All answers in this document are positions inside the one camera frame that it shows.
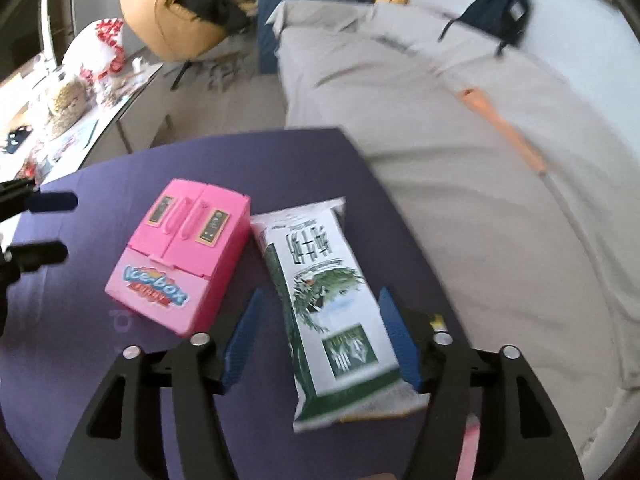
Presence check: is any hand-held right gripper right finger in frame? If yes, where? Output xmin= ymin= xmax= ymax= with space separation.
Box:
xmin=377 ymin=287 xmax=586 ymax=480

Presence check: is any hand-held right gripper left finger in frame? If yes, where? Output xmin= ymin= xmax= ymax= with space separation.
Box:
xmin=56 ymin=287 xmax=266 ymax=480

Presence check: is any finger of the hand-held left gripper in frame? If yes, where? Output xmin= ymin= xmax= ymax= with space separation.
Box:
xmin=0 ymin=241 xmax=69 ymax=288
xmin=0 ymin=177 xmax=78 ymax=221

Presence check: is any white green snack bag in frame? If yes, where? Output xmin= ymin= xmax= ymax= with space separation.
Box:
xmin=249 ymin=197 xmax=431 ymax=433

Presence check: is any cluttered side table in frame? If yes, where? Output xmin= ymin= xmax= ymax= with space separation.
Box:
xmin=0 ymin=17 xmax=166 ymax=186

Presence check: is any clear popcorn jar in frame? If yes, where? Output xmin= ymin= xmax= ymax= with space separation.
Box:
xmin=47 ymin=75 xmax=91 ymax=136

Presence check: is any pink toy fridge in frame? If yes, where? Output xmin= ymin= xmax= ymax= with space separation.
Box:
xmin=105 ymin=178 xmax=252 ymax=338

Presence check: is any purple table mat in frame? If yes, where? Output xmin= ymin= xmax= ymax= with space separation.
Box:
xmin=0 ymin=127 xmax=476 ymax=480

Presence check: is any grey covered sofa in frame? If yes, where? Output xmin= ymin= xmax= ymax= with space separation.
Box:
xmin=265 ymin=0 xmax=640 ymax=461

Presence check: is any white red printed bag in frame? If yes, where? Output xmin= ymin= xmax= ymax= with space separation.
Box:
xmin=65 ymin=17 xmax=126 ymax=81

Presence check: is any tan chair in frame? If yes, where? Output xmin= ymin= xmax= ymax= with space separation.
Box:
xmin=119 ymin=0 xmax=251 ymax=63

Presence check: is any orange back scratcher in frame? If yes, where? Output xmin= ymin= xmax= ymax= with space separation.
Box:
xmin=457 ymin=87 xmax=548 ymax=173

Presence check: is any black clothing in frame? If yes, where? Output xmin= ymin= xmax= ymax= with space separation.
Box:
xmin=172 ymin=0 xmax=253 ymax=38

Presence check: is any dark blue backpack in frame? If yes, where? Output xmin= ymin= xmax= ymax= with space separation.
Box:
xmin=439 ymin=0 xmax=531 ymax=58

